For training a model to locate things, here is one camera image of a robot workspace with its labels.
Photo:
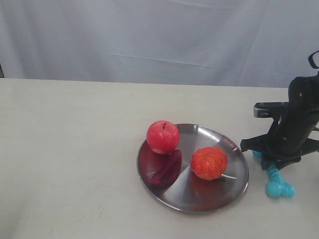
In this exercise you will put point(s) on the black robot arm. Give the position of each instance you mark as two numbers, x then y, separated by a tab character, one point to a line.
303	91

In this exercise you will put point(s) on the dark purple toy sweet potato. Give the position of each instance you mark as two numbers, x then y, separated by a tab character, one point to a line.
168	175

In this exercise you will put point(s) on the red apple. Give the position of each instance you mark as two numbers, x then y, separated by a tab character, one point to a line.
162	137

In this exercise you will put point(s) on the round stainless steel plate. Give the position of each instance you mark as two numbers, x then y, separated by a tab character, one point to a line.
189	193

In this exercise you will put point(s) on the white backdrop curtain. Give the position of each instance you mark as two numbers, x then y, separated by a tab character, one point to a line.
260	43

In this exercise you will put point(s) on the dark object at left edge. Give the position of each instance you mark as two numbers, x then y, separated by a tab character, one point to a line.
1	72

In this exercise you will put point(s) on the turquoise toy bone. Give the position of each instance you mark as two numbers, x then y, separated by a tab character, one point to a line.
277	186

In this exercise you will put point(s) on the orange-red toy strawberry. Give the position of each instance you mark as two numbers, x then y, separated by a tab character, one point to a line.
209	163

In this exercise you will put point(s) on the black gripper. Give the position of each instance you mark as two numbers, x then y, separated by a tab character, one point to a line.
290	137

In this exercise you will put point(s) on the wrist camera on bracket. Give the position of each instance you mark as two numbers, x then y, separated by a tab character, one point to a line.
272	110

